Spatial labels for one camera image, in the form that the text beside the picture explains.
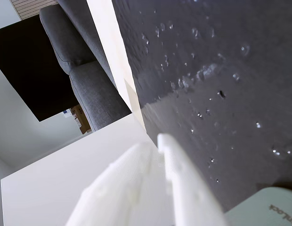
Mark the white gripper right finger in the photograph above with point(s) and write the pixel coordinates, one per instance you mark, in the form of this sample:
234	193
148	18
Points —
186	183

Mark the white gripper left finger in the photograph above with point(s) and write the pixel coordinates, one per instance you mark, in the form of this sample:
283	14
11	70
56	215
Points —
127	188

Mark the white furniture panel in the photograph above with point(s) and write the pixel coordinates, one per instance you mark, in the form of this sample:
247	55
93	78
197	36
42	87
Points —
54	169

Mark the pale plastic container lid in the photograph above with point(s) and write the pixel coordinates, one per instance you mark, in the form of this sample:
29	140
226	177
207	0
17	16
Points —
261	209

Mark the brown cardboard box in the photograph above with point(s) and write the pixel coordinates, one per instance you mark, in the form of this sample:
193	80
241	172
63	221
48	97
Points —
83	120

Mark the grey fabric sofa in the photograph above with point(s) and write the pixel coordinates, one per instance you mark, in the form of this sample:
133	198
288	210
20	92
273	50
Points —
89	89

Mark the black flat panel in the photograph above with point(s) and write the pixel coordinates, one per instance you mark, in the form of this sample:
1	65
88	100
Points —
30	70

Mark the beige slatted blind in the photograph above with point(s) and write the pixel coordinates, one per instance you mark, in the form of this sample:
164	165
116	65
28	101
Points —
30	7

